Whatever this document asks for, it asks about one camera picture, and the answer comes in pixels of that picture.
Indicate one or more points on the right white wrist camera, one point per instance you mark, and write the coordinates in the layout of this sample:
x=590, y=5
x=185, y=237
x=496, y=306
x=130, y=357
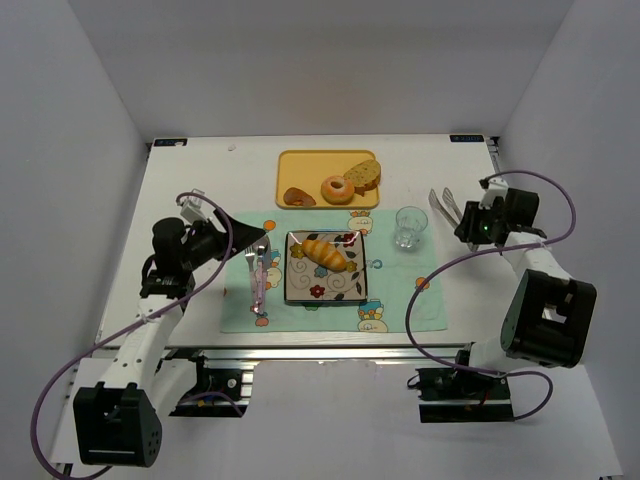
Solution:
x=494, y=188

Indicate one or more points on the sugared orange donut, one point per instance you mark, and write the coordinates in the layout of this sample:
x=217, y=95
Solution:
x=337, y=190

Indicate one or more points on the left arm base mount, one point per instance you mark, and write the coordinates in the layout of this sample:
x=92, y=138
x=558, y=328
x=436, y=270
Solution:
x=222, y=388

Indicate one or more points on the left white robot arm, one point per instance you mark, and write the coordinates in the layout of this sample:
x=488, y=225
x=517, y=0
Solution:
x=119, y=420

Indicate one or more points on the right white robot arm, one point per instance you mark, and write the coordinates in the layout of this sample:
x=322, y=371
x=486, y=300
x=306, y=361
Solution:
x=548, y=319

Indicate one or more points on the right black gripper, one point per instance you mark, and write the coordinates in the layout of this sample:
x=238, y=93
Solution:
x=467, y=229

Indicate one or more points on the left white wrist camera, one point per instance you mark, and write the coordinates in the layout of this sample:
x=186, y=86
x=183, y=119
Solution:
x=191, y=206

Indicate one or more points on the striped bread roll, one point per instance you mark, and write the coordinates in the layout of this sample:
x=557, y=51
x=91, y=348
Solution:
x=324, y=254

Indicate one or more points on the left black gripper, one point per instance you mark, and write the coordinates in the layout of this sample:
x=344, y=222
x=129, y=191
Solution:
x=220, y=235

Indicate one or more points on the square floral ceramic plate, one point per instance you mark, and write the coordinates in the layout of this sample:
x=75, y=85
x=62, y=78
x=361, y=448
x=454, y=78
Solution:
x=307, y=283

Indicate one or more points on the knife with pink handle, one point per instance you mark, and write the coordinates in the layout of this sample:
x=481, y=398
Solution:
x=264, y=263

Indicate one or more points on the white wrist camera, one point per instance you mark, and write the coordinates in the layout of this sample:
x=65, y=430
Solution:
x=191, y=206
x=494, y=188

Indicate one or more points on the yellow plastic tray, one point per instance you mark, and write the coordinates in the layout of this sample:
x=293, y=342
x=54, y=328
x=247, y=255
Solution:
x=307, y=169

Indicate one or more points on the metal serving tongs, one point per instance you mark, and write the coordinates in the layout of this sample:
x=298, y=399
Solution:
x=447, y=206

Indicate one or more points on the spoon with pink handle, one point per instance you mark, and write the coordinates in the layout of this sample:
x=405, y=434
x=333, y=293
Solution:
x=262, y=303

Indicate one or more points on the fork with pink handle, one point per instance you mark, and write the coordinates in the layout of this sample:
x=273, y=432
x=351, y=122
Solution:
x=250, y=256

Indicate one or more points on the reddish brown bread piece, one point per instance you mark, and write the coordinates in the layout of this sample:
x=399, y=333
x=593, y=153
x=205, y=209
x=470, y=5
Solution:
x=294, y=196

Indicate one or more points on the aluminium table front rail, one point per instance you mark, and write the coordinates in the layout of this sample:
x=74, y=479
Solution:
x=299, y=353

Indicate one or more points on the green cartoon placemat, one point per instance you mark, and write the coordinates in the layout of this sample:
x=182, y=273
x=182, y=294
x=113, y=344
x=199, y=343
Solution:
x=394, y=274

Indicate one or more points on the clear drinking glass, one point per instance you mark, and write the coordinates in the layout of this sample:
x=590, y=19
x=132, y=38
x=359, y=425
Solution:
x=410, y=225

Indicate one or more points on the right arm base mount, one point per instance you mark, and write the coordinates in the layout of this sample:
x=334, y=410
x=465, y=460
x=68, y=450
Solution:
x=452, y=396

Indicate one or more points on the seeded bread slice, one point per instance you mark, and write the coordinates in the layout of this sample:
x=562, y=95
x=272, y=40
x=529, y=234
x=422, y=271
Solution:
x=364, y=176

